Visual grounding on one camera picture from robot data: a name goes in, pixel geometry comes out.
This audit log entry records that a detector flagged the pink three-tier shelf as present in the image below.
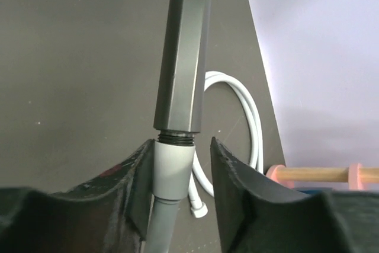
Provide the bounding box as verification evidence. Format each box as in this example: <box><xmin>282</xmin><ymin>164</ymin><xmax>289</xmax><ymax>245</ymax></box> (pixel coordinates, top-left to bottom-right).
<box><xmin>266</xmin><ymin>163</ymin><xmax>378</xmax><ymax>191</ymax></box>

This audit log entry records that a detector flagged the grey shower head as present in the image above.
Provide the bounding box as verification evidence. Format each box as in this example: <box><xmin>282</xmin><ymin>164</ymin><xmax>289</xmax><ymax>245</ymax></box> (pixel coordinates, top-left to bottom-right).
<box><xmin>153</xmin><ymin>0</ymin><xmax>211</xmax><ymax>146</ymax></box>

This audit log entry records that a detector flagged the white shower hose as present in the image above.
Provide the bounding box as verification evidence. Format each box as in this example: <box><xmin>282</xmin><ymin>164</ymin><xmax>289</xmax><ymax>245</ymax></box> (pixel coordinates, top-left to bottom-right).
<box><xmin>143</xmin><ymin>71</ymin><xmax>264</xmax><ymax>253</ymax></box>

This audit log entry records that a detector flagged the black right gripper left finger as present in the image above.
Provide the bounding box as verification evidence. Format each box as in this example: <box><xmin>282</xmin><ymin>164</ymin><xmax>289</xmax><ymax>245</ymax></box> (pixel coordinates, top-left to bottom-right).
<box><xmin>1</xmin><ymin>140</ymin><xmax>154</xmax><ymax>253</ymax></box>

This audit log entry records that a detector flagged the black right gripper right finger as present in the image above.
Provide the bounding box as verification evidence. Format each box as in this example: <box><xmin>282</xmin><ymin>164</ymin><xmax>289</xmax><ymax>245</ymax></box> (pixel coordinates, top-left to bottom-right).
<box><xmin>210</xmin><ymin>139</ymin><xmax>378</xmax><ymax>253</ymax></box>

